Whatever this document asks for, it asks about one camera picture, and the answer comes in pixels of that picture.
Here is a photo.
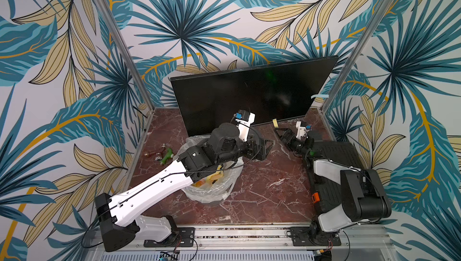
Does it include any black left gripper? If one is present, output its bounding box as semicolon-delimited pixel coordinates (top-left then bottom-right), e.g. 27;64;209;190
217;133;276;165

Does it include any blue sticky note edge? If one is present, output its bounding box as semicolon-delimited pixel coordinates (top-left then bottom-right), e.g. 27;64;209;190
311;94;329;99

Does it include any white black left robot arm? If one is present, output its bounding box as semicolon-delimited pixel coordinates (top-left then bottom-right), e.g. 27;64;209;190
95;123;274;252

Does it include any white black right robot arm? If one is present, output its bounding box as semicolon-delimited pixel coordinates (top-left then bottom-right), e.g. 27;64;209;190
274;128;391;246

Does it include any black computer monitor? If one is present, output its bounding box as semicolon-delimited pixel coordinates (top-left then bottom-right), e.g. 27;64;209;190
170;56;339;137

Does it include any pile of discarded sticky notes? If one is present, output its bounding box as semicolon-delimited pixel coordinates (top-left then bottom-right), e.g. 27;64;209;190
193;172;223;190

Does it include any mesh waste bin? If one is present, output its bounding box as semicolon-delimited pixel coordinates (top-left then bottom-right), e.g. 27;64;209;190
182;178;236;206

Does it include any clear plastic bin liner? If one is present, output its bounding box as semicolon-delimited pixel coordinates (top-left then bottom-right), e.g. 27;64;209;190
172;134;245;205

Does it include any orange case latch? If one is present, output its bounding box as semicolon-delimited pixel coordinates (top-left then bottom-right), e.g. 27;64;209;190
312;192;320;204

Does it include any green toy car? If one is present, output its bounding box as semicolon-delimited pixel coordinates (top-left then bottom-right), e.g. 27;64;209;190
160;148;174;165

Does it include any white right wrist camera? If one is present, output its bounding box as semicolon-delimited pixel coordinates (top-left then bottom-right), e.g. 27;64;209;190
295;121;311;140

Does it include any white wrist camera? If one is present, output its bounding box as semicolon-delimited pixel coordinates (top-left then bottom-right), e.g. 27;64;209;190
295;121;311;140
231;110;256;142

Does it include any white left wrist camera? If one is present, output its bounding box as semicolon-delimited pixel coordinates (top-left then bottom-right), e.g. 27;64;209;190
231;110;256;142

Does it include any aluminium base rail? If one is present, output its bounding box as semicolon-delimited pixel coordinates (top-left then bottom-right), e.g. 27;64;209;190
86;223;398;261

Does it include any aluminium frame post right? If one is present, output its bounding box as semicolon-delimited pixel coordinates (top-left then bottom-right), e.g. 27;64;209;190
319;0;393;114

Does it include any aluminium frame post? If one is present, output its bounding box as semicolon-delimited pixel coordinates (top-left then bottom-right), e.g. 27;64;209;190
93;0;155;114
319;0;393;114

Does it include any aluminium frame post left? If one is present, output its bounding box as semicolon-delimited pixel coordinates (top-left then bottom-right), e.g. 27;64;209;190
93;0;155;114

